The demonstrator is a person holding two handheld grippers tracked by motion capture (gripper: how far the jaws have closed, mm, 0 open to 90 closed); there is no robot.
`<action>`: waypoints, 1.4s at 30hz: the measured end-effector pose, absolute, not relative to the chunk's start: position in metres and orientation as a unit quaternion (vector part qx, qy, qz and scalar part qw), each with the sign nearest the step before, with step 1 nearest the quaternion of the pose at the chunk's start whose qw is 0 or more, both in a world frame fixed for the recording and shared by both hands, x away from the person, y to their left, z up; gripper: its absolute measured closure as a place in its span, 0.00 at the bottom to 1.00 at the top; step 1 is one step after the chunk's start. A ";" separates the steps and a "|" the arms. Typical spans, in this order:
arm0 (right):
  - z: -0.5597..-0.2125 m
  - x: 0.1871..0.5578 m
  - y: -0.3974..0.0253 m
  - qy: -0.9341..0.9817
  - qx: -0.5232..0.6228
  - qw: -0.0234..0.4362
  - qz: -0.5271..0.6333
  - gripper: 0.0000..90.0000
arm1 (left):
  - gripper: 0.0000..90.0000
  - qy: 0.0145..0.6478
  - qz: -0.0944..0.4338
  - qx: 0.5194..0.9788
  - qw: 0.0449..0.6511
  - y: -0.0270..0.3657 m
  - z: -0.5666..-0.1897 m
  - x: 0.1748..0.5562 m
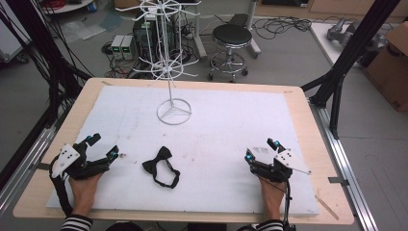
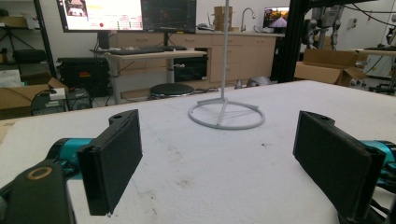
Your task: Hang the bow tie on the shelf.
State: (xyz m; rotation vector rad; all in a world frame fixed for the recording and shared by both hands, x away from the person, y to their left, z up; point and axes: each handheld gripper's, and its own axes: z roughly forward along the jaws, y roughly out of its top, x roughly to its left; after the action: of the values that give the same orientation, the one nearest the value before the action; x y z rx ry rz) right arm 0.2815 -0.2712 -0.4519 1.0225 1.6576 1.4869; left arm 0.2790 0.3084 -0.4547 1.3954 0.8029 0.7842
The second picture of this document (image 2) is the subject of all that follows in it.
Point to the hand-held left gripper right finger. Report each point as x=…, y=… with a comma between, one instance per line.
x=334, y=161

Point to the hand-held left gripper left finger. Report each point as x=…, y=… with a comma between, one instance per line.
x=113, y=169

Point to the open cardboard box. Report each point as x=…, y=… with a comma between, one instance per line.
x=330, y=67

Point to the black round stool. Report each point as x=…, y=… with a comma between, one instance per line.
x=172, y=90

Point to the black equipment case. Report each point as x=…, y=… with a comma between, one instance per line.
x=82, y=74

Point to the wooden standing desk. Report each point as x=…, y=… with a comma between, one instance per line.
x=155, y=56

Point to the black keyboard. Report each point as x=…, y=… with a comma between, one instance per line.
x=140, y=50

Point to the white metal stand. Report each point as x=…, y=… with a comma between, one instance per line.
x=224, y=105

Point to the wooden cabinet counter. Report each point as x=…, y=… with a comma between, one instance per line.
x=249, y=56

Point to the large computer monitor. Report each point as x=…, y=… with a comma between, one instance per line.
x=102, y=15

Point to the small monitor with sunset picture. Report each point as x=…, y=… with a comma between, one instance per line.
x=275, y=18

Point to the black metal shelf rack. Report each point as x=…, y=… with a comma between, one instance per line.
x=25, y=37

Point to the dark computer monitor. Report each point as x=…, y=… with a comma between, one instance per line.
x=169, y=15

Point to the chrome faucet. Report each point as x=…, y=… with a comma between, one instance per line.
x=247, y=17

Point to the tall cardboard box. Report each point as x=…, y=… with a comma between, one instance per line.
x=222, y=18

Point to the black metal frame post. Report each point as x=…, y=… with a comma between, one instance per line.
x=291, y=40

